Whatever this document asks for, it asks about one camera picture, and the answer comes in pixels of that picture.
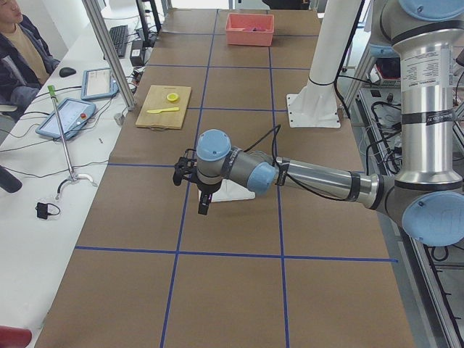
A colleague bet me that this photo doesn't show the black camera cable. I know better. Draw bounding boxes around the black camera cable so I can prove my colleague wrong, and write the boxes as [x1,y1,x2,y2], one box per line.
[242,123,283,171]

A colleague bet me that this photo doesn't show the far teach pendant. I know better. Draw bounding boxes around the far teach pendant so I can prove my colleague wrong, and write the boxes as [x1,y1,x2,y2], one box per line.
[80,67,119,101]

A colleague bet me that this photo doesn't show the white camera pillar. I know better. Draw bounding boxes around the white camera pillar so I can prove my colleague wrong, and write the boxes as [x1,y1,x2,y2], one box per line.
[286,0,364,128]

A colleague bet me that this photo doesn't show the yellow lemon slices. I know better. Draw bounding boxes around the yellow lemon slices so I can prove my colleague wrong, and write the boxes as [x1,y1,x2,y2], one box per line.
[166,93,179,103]

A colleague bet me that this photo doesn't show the black power adapter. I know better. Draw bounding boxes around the black power adapter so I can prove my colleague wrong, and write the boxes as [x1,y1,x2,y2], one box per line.
[130,39,145,67]

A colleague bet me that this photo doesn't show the black keyboard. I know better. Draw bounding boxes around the black keyboard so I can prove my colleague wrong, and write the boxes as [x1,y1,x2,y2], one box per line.
[109,25,128,58]

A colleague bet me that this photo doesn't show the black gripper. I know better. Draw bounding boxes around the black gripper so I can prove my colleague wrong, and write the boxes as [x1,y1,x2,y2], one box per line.
[197,181,221,203]

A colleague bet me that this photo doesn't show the near teach pendant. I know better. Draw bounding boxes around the near teach pendant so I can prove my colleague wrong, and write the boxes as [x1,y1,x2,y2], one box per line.
[36,98,96,140]

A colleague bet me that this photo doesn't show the seated person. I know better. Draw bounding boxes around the seated person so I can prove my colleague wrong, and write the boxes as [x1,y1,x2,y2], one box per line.
[1,1,60,121]

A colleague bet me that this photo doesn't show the aluminium frame post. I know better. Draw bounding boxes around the aluminium frame post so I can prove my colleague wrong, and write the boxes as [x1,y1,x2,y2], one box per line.
[82,0,136,111]

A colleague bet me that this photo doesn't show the small black clip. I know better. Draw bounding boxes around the small black clip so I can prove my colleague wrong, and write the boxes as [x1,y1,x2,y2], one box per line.
[36,202,61,220]

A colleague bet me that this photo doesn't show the white rectangular tray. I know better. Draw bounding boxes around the white rectangular tray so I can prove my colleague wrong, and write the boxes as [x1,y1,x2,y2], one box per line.
[212,179,255,202]

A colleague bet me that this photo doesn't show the teach pendant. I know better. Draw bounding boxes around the teach pendant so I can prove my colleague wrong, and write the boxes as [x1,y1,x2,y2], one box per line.
[80,67,119,101]
[36,98,96,140]

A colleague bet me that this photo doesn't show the green tipped grabber stick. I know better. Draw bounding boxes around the green tipped grabber stick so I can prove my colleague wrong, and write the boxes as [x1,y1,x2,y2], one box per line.
[47,85,99,201]

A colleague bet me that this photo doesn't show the bamboo cutting board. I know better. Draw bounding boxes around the bamboo cutting board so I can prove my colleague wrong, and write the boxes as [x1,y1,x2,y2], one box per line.
[136,85,191,130]

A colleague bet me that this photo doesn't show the red bottle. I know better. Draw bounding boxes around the red bottle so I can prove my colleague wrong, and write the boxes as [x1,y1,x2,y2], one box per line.
[0,326,32,348]

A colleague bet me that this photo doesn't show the pink plastic bin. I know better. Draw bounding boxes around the pink plastic bin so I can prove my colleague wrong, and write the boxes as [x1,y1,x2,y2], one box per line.
[225,13,274,47]

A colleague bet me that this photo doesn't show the black computer mouse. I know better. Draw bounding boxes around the black computer mouse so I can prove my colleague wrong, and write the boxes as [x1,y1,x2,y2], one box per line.
[59,67,77,78]

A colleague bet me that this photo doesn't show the yellow plastic knife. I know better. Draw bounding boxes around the yellow plastic knife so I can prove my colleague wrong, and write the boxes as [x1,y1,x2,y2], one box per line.
[146,107,180,115]

